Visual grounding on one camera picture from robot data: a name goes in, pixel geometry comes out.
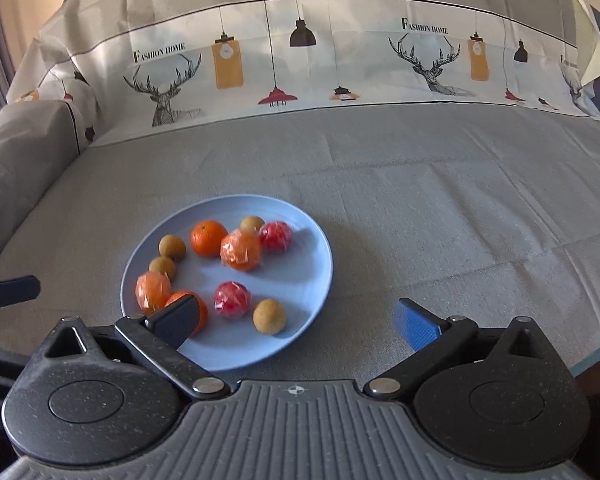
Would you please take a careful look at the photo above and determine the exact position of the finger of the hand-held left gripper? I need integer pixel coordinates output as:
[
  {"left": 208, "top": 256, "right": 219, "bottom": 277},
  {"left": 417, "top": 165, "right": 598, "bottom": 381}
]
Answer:
[{"left": 0, "top": 275, "right": 42, "bottom": 311}]

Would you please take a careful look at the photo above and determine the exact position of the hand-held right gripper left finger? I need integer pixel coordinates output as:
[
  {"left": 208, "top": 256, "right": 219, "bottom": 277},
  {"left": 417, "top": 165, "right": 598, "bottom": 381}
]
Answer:
[{"left": 29, "top": 293, "right": 232, "bottom": 402}]

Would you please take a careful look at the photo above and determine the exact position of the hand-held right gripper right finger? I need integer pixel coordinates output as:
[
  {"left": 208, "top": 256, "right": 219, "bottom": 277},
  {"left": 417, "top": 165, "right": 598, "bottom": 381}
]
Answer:
[{"left": 362, "top": 298, "right": 564, "bottom": 402}]

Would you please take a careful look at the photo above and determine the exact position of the plastic-wrapped orange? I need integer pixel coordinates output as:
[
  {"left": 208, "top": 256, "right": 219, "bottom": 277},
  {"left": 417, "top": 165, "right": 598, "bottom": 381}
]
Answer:
[
  {"left": 134, "top": 272, "right": 174, "bottom": 312},
  {"left": 220, "top": 228, "right": 264, "bottom": 272}
]

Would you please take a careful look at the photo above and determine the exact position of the plastic-wrapped red apple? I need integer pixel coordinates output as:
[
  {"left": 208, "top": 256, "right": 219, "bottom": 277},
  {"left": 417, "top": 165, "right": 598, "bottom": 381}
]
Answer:
[
  {"left": 258, "top": 221, "right": 295, "bottom": 254},
  {"left": 213, "top": 281, "right": 253, "bottom": 318}
]

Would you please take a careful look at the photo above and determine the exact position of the light blue plate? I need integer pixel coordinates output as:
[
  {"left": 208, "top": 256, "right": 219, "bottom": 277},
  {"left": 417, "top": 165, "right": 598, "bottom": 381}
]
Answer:
[{"left": 120, "top": 195, "right": 335, "bottom": 372}]

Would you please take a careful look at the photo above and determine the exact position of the grey covered sofa armrest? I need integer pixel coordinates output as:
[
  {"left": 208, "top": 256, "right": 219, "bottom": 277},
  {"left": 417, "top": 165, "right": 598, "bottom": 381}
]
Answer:
[{"left": 0, "top": 99, "right": 83, "bottom": 273}]

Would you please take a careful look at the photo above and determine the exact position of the printed grey sofa cover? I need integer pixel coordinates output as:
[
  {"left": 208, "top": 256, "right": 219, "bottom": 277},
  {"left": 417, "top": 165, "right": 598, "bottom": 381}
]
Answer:
[{"left": 0, "top": 0, "right": 600, "bottom": 391}]

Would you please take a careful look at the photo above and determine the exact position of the cream cloth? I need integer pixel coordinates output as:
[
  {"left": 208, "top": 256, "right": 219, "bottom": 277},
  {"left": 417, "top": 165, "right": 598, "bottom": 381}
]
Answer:
[{"left": 569, "top": 0, "right": 600, "bottom": 87}]

